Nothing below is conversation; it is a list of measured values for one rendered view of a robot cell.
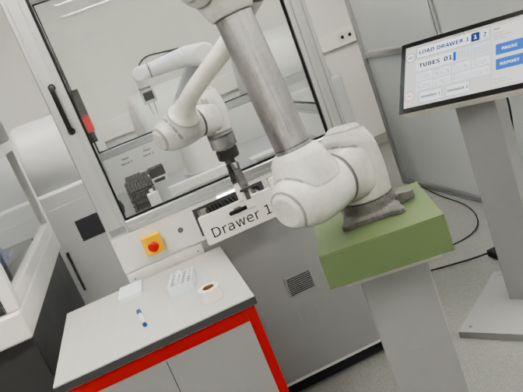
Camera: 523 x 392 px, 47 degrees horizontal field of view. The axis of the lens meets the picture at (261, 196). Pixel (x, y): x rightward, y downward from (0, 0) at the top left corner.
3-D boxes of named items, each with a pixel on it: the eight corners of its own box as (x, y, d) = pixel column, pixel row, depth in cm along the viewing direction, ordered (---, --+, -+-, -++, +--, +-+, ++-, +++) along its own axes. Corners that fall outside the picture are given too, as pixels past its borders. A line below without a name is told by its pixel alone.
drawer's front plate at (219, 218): (281, 214, 223) (271, 187, 221) (208, 246, 219) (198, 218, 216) (280, 213, 225) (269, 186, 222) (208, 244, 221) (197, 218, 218)
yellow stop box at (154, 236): (166, 250, 226) (158, 232, 224) (148, 257, 225) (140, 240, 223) (164, 246, 231) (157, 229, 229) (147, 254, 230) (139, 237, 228)
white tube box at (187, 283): (194, 289, 200) (191, 279, 199) (171, 298, 200) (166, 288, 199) (197, 275, 212) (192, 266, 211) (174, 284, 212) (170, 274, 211)
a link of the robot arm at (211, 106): (219, 128, 211) (192, 141, 203) (203, 85, 207) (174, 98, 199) (240, 124, 203) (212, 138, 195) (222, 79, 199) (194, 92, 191)
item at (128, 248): (362, 170, 245) (351, 137, 242) (125, 274, 229) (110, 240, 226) (294, 148, 336) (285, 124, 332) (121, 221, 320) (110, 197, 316)
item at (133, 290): (142, 294, 214) (141, 290, 213) (119, 304, 213) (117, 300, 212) (143, 282, 226) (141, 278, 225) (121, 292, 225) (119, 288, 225)
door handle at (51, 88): (75, 134, 212) (52, 82, 207) (68, 137, 211) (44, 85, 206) (76, 133, 216) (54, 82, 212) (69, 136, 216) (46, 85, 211)
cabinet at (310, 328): (421, 336, 265) (365, 169, 245) (205, 443, 249) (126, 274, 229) (342, 272, 356) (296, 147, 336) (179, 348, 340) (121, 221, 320)
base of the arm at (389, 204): (419, 208, 167) (413, 189, 166) (343, 232, 171) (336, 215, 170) (411, 189, 184) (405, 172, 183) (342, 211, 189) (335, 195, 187)
